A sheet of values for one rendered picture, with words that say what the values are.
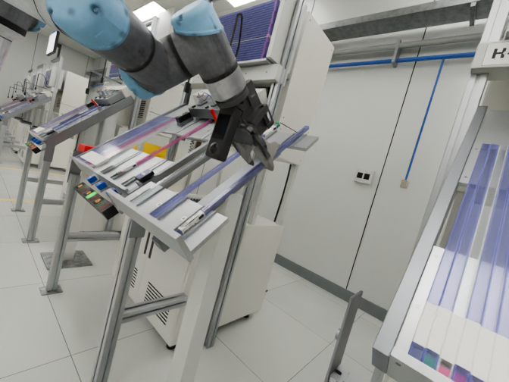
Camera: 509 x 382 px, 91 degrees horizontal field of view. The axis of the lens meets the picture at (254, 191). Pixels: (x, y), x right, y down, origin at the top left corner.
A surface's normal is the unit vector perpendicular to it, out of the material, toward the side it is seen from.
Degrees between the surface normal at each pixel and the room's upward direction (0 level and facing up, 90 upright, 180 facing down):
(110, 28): 113
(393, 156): 90
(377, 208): 90
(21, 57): 90
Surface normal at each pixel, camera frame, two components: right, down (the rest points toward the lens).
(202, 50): 0.17, 0.69
